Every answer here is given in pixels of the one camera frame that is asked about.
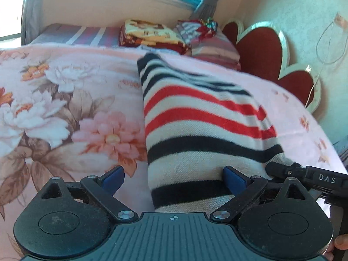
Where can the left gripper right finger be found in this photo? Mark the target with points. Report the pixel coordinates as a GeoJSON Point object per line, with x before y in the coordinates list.
{"type": "Point", "coordinates": [246, 191]}

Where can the red green ribbon decoration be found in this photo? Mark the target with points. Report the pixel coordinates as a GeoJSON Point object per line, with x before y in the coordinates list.
{"type": "Point", "coordinates": [197, 30]}

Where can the red heart shaped headboard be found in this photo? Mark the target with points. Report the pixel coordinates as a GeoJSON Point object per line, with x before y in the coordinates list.
{"type": "Point", "coordinates": [265, 53]}

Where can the person's right hand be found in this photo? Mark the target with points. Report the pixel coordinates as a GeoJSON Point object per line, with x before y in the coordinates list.
{"type": "Point", "coordinates": [339, 243]}

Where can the grey left curtain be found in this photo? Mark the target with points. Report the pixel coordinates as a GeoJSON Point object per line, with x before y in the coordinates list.
{"type": "Point", "coordinates": [30, 20]}

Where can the striped pink grey pillow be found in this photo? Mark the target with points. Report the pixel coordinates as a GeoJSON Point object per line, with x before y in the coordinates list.
{"type": "Point", "coordinates": [218, 50]}

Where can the light blue crumpled cloth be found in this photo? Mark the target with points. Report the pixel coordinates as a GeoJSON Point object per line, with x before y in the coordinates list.
{"type": "Point", "coordinates": [157, 50]}

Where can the folded yellow red blanket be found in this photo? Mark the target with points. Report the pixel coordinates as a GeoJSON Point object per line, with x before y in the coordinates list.
{"type": "Point", "coordinates": [135, 33]}

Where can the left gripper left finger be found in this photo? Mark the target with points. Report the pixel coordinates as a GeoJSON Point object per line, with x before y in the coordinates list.
{"type": "Point", "coordinates": [101, 190]}

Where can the striped red black white sweater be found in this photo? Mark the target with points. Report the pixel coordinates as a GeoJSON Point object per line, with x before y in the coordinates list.
{"type": "Point", "coordinates": [195, 125]}

